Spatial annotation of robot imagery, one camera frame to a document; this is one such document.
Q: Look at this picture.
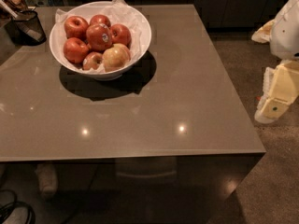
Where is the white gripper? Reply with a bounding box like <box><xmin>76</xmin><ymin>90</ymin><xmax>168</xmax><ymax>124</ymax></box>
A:
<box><xmin>251</xmin><ymin>0</ymin><xmax>299</xmax><ymax>124</ymax></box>

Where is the red apple with sticker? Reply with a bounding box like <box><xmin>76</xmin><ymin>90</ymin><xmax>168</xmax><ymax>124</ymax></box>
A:
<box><xmin>86</xmin><ymin>23</ymin><xmax>112</xmax><ymax>51</ymax></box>

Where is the red apple back right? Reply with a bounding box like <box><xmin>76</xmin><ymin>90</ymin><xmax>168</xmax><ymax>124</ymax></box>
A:
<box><xmin>110</xmin><ymin>23</ymin><xmax>132</xmax><ymax>46</ymax></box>

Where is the yellowish apple front right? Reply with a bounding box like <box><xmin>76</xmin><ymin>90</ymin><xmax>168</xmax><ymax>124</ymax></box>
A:
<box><xmin>103</xmin><ymin>43</ymin><xmax>131</xmax><ymax>72</ymax></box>

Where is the red apple back middle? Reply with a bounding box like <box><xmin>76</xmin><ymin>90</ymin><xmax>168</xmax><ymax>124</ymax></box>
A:
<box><xmin>90</xmin><ymin>14</ymin><xmax>111</xmax><ymax>27</ymax></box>

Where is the small red apple front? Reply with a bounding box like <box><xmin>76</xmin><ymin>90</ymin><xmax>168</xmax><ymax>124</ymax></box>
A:
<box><xmin>82</xmin><ymin>51</ymin><xmax>103</xmax><ymax>70</ymax></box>

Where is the red apple front left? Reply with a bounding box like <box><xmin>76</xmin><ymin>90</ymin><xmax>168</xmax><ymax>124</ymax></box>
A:
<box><xmin>64</xmin><ymin>37</ymin><xmax>89</xmax><ymax>63</ymax></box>

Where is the red apple back left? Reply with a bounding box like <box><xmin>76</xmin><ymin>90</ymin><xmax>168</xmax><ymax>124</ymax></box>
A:
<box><xmin>64</xmin><ymin>16</ymin><xmax>89</xmax><ymax>40</ymax></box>

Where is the white ceramic bowl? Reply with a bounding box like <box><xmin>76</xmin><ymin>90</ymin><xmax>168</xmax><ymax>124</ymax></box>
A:
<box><xmin>49</xmin><ymin>1</ymin><xmax>151</xmax><ymax>80</ymax></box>

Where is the black mesh pen holder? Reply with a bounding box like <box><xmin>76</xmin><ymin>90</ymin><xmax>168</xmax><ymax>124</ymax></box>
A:
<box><xmin>5</xmin><ymin>10</ymin><xmax>47</xmax><ymax>46</ymax></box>

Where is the black cable on floor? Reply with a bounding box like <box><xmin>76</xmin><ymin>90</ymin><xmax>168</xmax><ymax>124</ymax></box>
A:
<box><xmin>0</xmin><ymin>189</ymin><xmax>36</xmax><ymax>224</ymax></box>

